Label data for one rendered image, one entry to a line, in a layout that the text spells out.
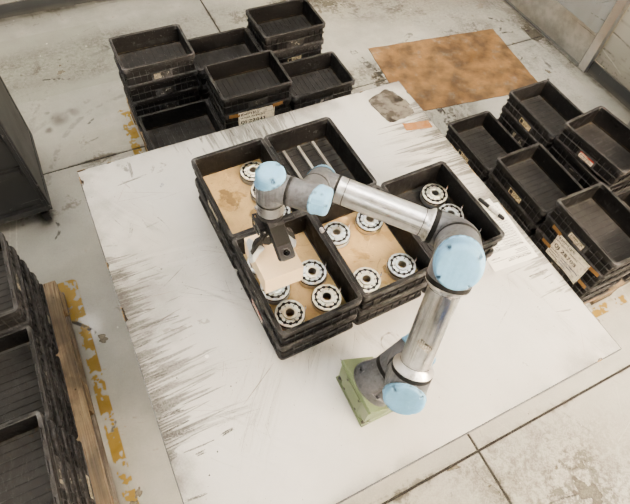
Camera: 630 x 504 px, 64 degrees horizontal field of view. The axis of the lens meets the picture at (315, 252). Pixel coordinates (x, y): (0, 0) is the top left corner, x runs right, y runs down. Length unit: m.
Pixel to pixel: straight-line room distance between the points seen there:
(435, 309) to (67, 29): 3.72
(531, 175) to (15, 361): 2.61
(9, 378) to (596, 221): 2.68
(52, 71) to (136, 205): 2.07
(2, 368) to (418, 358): 1.65
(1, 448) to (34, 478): 0.17
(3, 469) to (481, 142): 2.79
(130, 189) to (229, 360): 0.87
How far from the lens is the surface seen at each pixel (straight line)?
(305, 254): 1.84
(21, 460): 2.10
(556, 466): 2.73
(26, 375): 2.33
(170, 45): 3.30
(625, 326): 3.21
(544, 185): 3.00
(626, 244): 2.81
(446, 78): 4.06
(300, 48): 3.29
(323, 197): 1.22
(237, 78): 3.03
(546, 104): 3.50
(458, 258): 1.20
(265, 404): 1.75
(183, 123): 3.11
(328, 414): 1.75
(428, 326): 1.32
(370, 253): 1.87
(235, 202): 1.97
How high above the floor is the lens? 2.38
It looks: 57 degrees down
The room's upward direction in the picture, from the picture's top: 7 degrees clockwise
